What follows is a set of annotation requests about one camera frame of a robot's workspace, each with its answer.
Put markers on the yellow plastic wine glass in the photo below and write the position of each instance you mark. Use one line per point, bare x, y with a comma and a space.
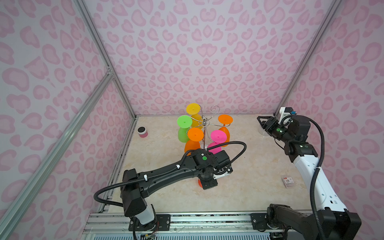
194, 111

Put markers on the orange wine glass front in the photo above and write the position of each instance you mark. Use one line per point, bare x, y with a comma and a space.
195, 135

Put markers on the green plastic wine glass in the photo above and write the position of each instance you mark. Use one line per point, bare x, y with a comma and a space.
184, 122

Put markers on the pink plastic wine glass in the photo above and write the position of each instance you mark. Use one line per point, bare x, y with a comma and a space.
218, 137

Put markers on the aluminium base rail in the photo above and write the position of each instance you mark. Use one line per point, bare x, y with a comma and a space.
248, 225

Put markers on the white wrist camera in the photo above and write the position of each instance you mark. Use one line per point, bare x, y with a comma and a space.
223, 173
284, 112

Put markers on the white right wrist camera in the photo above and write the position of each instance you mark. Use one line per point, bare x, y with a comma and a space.
284, 112

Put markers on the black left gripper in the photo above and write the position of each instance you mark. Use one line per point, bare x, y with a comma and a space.
210, 184

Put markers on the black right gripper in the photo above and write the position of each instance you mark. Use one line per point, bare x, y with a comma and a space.
272, 121

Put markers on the orange wine glass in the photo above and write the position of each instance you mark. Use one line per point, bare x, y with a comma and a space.
226, 121
195, 135

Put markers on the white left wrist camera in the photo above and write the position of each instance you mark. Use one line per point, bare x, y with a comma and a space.
223, 173

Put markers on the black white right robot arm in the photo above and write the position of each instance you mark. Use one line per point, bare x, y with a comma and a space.
305, 146

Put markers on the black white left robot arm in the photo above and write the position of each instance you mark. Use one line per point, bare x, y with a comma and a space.
201, 164

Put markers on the small pink black jar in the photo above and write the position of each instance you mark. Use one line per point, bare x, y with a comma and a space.
142, 131

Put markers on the small clear red packet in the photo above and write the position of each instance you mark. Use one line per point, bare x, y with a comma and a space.
288, 182

